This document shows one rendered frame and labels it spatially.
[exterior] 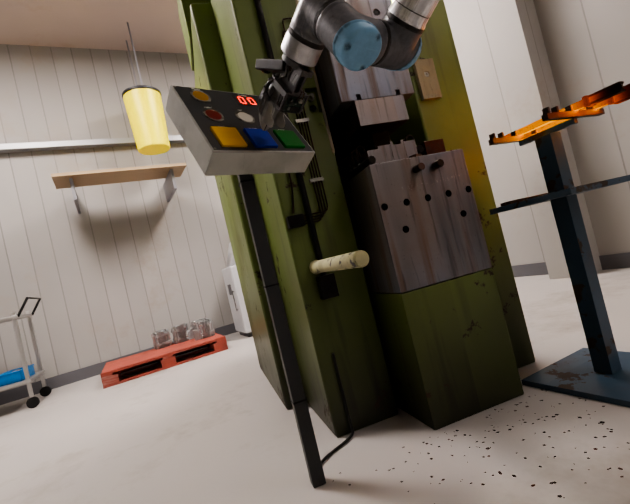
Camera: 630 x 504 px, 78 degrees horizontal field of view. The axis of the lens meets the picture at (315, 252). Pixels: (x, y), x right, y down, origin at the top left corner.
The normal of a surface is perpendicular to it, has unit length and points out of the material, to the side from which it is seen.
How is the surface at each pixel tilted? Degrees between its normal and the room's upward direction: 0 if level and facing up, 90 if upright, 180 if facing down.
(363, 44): 150
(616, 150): 90
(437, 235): 90
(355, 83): 90
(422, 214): 90
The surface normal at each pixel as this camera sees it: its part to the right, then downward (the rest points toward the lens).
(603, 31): -0.85, 0.19
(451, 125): 0.26, -0.09
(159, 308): 0.47, -0.14
